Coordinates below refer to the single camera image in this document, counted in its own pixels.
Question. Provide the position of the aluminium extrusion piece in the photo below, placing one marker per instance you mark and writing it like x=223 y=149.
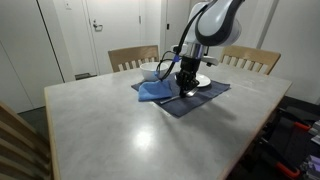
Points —
x=313 y=165
x=316 y=130

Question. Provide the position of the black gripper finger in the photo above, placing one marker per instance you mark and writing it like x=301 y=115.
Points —
x=183 y=88
x=192 y=84

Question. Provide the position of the white bowl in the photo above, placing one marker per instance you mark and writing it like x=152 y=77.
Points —
x=148 y=71

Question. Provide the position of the small white light switch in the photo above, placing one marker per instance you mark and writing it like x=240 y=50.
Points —
x=68 y=5

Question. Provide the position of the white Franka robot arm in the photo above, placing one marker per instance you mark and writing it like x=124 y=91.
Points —
x=216 y=23

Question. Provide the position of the dark blue woven placemat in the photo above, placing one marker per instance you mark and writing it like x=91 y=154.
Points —
x=186 y=107

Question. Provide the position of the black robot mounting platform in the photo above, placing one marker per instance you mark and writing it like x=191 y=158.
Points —
x=300 y=143

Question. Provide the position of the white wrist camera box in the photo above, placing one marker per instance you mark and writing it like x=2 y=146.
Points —
x=210 y=61

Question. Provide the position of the white round plate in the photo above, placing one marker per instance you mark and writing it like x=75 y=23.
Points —
x=204 y=80

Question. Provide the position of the wooden slat-back chair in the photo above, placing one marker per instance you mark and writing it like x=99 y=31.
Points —
x=253 y=55
x=133 y=53
x=20 y=126

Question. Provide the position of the blue folded cloth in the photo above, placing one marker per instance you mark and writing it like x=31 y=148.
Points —
x=153 y=90

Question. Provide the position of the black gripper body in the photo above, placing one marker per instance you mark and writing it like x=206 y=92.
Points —
x=189 y=68

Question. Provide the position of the white closet door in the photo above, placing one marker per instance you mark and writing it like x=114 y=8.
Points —
x=30 y=50

